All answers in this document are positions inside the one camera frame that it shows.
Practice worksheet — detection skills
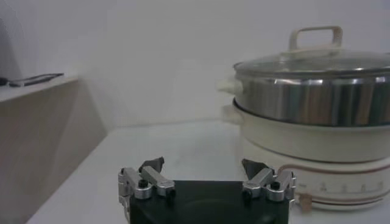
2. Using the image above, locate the grey usb hub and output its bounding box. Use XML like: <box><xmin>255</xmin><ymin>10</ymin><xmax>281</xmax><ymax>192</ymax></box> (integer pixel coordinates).
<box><xmin>8</xmin><ymin>76</ymin><xmax>60</xmax><ymax>88</ymax></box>

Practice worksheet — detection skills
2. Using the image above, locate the stainless steel steamer basket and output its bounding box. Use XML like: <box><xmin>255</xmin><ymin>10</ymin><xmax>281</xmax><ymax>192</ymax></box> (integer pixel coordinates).
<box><xmin>216</xmin><ymin>68</ymin><xmax>390</xmax><ymax>127</ymax></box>

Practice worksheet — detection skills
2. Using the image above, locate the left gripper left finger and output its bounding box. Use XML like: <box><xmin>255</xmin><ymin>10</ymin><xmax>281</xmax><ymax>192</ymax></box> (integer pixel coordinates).
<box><xmin>118</xmin><ymin>156</ymin><xmax>177</xmax><ymax>214</ymax></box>

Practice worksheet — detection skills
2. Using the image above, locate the white side desk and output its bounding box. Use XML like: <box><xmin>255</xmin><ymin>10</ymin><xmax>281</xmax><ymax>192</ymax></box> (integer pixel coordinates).
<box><xmin>0</xmin><ymin>74</ymin><xmax>108</xmax><ymax>224</ymax></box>

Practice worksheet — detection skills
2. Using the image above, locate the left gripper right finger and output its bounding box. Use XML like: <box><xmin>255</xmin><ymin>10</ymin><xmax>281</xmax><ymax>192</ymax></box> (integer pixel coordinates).
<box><xmin>241</xmin><ymin>158</ymin><xmax>297</xmax><ymax>203</ymax></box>

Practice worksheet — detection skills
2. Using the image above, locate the glass lid cream handle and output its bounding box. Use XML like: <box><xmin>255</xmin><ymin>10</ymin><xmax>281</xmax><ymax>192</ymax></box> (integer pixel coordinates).
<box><xmin>233</xmin><ymin>26</ymin><xmax>390</xmax><ymax>80</ymax></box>

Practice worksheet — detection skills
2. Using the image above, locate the cream electric cooking pot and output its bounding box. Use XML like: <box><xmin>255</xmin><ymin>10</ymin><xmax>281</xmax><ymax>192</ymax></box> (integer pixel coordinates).
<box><xmin>221</xmin><ymin>102</ymin><xmax>390</xmax><ymax>213</ymax></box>

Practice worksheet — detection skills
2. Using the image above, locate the black usb cable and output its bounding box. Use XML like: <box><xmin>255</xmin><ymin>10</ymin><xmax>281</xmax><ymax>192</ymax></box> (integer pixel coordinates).
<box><xmin>29</xmin><ymin>72</ymin><xmax>65</xmax><ymax>80</ymax></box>

